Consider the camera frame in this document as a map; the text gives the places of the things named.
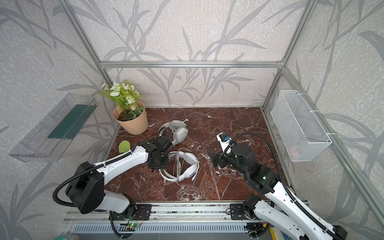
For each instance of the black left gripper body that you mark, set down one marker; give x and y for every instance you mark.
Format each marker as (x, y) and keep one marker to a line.
(163, 147)

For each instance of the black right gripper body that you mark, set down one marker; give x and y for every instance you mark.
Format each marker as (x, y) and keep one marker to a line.
(221, 159)

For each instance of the white headphones pair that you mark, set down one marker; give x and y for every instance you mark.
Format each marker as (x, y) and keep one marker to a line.
(178, 128)
(181, 158)

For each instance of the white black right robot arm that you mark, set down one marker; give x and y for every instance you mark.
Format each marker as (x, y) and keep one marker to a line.
(294, 218)

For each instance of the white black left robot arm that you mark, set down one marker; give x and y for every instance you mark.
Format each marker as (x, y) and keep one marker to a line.
(86, 191)

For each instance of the peach flower pot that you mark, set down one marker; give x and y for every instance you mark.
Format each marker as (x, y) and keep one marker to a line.
(136, 126)

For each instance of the artificial green white plant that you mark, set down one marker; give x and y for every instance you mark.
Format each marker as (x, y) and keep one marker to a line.
(126, 97)

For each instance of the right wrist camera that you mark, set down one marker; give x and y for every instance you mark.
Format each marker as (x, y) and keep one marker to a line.
(226, 143)

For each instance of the green trowel wooden handle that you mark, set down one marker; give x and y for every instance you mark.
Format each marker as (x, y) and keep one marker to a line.
(124, 146)

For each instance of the white wire mesh basket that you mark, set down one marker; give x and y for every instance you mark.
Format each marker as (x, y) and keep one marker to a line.
(302, 133)

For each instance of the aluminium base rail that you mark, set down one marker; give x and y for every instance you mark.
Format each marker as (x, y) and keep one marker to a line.
(166, 217)

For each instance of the clear plastic wall shelf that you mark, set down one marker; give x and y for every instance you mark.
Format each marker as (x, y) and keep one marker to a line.
(51, 137)

